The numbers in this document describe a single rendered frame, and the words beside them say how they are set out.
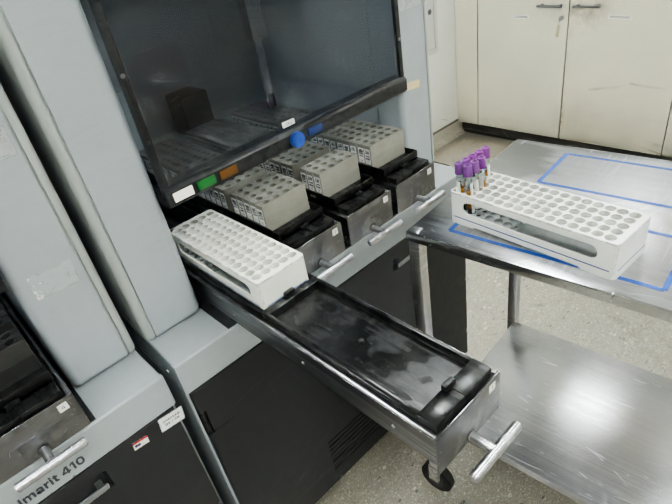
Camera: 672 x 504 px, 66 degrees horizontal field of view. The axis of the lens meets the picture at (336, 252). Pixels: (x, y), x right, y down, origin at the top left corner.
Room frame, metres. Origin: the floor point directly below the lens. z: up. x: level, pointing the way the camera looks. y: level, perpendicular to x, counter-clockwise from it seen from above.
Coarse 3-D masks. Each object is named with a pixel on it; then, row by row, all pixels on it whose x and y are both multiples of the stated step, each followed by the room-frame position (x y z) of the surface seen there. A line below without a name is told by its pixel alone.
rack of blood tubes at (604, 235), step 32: (480, 192) 0.78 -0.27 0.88; (512, 192) 0.77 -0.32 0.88; (544, 192) 0.74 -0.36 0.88; (480, 224) 0.75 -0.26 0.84; (512, 224) 0.72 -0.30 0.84; (544, 224) 0.66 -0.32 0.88; (576, 224) 0.64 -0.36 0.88; (608, 224) 0.63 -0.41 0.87; (640, 224) 0.60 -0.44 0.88; (576, 256) 0.61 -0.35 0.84; (608, 256) 0.57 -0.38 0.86
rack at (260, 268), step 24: (216, 216) 0.92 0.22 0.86; (192, 240) 0.85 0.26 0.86; (216, 240) 0.82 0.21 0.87; (240, 240) 0.80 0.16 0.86; (264, 240) 0.79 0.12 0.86; (216, 264) 0.75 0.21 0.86; (240, 264) 0.73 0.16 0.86; (264, 264) 0.72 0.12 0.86; (288, 264) 0.70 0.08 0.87; (240, 288) 0.71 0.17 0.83; (264, 288) 0.66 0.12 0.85; (288, 288) 0.69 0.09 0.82
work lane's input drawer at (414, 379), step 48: (336, 288) 0.67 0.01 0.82; (288, 336) 0.60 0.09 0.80; (336, 336) 0.58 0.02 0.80; (384, 336) 0.56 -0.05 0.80; (336, 384) 0.51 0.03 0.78; (384, 384) 0.47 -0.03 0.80; (432, 384) 0.45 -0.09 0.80; (480, 384) 0.44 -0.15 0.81; (432, 432) 0.38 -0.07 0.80; (480, 480) 0.35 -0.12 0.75
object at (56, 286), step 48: (0, 96) 0.70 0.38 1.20; (0, 144) 0.69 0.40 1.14; (0, 192) 0.67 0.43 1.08; (48, 192) 0.70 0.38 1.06; (0, 240) 0.65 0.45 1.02; (48, 240) 0.68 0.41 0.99; (48, 288) 0.66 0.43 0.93; (96, 288) 0.70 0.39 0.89; (48, 336) 0.64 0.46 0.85; (96, 336) 0.68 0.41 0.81; (96, 384) 0.65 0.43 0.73; (144, 384) 0.62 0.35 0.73; (96, 432) 0.56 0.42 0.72; (144, 432) 0.60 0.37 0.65; (48, 480) 0.51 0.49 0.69; (96, 480) 0.55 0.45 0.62; (144, 480) 0.57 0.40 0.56; (192, 480) 0.62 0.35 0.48
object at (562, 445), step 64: (576, 192) 0.82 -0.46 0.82; (640, 192) 0.78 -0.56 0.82; (512, 256) 0.67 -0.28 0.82; (640, 256) 0.61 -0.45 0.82; (512, 320) 1.07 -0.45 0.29; (512, 384) 0.86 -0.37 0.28; (576, 384) 0.82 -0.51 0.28; (640, 384) 0.79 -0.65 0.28; (512, 448) 0.69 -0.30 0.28; (576, 448) 0.66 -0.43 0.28; (640, 448) 0.63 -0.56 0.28
